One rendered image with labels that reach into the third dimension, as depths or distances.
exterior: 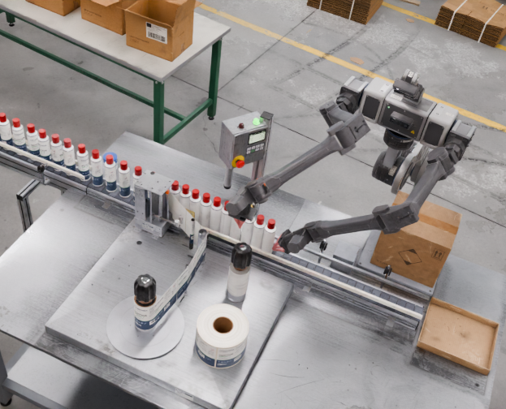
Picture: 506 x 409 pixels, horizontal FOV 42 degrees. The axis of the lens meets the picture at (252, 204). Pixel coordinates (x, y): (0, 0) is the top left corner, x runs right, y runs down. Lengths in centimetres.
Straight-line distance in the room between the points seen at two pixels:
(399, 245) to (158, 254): 106
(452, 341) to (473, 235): 182
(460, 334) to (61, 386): 184
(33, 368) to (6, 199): 145
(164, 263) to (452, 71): 402
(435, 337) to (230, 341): 93
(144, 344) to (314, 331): 71
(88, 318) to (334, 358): 100
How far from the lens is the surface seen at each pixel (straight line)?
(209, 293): 279
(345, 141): 246
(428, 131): 288
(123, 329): 267
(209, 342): 248
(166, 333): 266
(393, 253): 299
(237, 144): 264
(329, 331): 282
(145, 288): 243
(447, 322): 301
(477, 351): 297
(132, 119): 504
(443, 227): 297
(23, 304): 287
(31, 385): 337
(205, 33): 457
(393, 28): 670
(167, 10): 444
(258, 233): 286
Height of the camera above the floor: 310
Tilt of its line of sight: 45 degrees down
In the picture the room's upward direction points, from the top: 9 degrees clockwise
